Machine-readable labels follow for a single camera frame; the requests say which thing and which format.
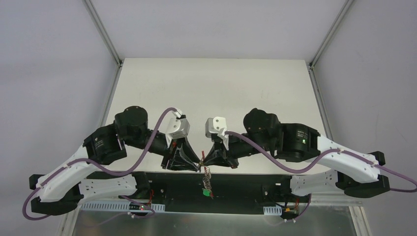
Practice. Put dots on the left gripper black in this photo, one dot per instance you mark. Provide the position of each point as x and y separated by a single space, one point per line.
171 153

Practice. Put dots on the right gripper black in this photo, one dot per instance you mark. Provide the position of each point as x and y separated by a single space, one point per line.
226 152

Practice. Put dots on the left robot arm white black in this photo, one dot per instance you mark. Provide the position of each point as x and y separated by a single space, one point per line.
105 164

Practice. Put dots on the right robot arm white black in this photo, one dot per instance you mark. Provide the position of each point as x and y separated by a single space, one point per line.
316 164

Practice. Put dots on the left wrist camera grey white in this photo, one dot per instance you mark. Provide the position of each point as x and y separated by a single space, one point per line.
177 128

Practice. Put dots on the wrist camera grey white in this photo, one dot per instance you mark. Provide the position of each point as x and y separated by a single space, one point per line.
177 128
215 129

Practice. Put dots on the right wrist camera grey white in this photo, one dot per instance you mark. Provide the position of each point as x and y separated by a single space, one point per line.
215 129

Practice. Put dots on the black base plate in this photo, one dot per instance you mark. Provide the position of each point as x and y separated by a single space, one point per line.
230 193

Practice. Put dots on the right white cable duct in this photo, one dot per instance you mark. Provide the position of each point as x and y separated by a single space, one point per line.
272 210

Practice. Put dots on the white cable duct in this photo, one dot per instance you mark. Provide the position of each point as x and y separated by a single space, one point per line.
113 206
272 210

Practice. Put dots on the left white cable duct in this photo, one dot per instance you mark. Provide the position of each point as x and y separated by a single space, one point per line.
113 206

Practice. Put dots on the left aluminium frame rail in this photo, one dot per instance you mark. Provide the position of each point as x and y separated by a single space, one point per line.
96 19

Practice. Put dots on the aluminium frame rail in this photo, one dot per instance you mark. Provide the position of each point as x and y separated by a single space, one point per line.
332 31
96 19

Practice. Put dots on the right aluminium frame rail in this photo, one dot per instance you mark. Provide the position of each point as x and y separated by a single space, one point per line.
332 31

